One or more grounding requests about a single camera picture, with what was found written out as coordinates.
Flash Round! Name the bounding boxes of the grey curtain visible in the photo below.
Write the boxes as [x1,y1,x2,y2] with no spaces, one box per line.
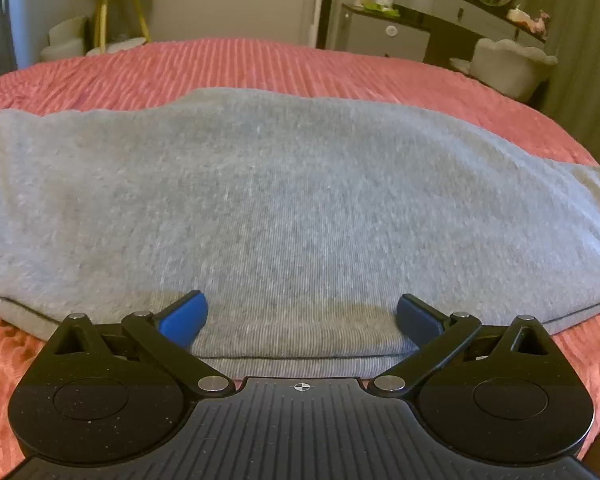
[517,0,600,166]

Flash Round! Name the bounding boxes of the grey bedside cabinet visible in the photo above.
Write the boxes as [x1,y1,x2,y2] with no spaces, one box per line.
[339,4,433,64]

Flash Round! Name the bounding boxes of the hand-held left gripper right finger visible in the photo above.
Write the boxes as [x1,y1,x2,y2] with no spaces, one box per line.
[369,293,556,397]

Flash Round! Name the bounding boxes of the pink plush toy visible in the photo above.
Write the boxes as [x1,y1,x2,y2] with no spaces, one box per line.
[506,5,551,35]

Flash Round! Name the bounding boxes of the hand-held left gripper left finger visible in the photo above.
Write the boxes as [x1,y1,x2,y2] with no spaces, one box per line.
[44,290,237,397]

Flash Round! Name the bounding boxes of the grey round pouf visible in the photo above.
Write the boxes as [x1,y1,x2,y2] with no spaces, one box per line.
[41,16,92,63]

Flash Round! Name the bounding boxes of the grey vanity desk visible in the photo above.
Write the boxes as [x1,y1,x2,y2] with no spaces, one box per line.
[395,0,548,68]

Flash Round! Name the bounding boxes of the pink ribbed bedspread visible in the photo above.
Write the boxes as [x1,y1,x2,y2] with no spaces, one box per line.
[0,37,600,480]

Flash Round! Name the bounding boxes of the white fluffy chair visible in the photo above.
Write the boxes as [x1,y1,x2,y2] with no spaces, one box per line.
[450,37,558,101]

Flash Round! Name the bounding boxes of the white door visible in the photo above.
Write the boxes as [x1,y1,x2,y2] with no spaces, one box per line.
[306,0,337,51]

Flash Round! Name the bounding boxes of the grey pants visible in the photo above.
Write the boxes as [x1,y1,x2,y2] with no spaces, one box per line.
[0,87,600,373]

